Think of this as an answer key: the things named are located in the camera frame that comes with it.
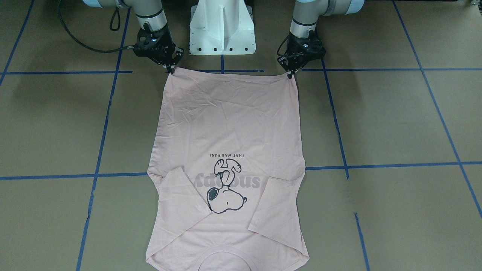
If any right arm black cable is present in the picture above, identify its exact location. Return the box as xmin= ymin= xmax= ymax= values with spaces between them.
xmin=57 ymin=0 xmax=138 ymax=54

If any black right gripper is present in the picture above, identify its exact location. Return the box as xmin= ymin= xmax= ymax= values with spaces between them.
xmin=134 ymin=24 xmax=184 ymax=75

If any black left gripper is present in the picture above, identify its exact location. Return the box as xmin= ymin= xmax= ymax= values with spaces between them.
xmin=279 ymin=30 xmax=326 ymax=79

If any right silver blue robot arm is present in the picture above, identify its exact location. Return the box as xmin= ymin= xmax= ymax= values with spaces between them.
xmin=84 ymin=0 xmax=184 ymax=74

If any pink Snoopy t-shirt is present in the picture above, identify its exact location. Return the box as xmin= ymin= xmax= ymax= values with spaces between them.
xmin=146 ymin=68 xmax=309 ymax=271

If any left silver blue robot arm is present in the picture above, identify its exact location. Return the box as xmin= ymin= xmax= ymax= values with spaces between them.
xmin=277 ymin=0 xmax=365 ymax=79

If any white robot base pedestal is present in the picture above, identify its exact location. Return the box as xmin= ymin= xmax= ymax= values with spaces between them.
xmin=188 ymin=0 xmax=256 ymax=55

